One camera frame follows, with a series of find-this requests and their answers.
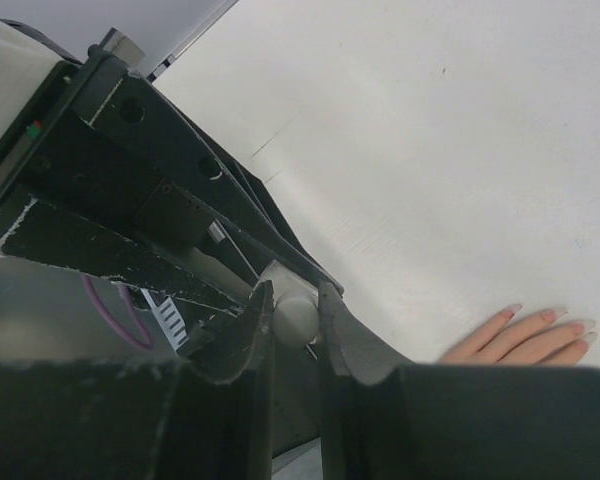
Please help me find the clear nail polish bottle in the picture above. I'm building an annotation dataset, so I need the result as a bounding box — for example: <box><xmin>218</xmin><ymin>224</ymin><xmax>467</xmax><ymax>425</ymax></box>
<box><xmin>192</xmin><ymin>249</ymin><xmax>318</xmax><ymax>304</ymax></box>

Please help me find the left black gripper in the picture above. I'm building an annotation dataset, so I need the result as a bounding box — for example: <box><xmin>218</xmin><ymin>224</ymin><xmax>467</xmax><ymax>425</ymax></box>
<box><xmin>0</xmin><ymin>45</ymin><xmax>344</xmax><ymax>316</ymax></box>

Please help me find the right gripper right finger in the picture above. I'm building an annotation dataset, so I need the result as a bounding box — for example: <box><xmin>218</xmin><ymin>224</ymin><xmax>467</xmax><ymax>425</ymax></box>
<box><xmin>317</xmin><ymin>283</ymin><xmax>600</xmax><ymax>479</ymax></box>

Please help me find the mannequin hand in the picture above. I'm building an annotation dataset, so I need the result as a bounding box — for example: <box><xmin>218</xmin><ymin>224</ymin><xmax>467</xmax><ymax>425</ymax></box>
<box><xmin>439</xmin><ymin>304</ymin><xmax>597</xmax><ymax>367</ymax></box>

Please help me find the left white cable duct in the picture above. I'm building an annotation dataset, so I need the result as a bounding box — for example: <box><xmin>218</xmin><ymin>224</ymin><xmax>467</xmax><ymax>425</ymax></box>
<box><xmin>141</xmin><ymin>289</ymin><xmax>189</xmax><ymax>353</ymax></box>

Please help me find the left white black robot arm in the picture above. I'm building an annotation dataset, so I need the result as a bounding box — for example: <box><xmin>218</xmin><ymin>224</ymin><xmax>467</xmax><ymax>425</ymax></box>
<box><xmin>0</xmin><ymin>19</ymin><xmax>332</xmax><ymax>314</ymax></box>

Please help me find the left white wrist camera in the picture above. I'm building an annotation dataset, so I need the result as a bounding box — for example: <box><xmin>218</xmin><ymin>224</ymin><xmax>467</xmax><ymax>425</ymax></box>
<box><xmin>0</xmin><ymin>21</ymin><xmax>61</xmax><ymax>139</ymax></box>

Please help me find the grey nail polish brush cap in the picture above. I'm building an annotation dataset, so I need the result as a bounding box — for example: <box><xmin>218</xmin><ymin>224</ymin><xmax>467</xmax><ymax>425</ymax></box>
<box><xmin>272</xmin><ymin>291</ymin><xmax>319</xmax><ymax>348</ymax></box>

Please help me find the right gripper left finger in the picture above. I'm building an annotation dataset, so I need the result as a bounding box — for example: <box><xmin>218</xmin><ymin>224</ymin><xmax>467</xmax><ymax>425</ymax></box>
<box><xmin>0</xmin><ymin>282</ymin><xmax>274</xmax><ymax>479</ymax></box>

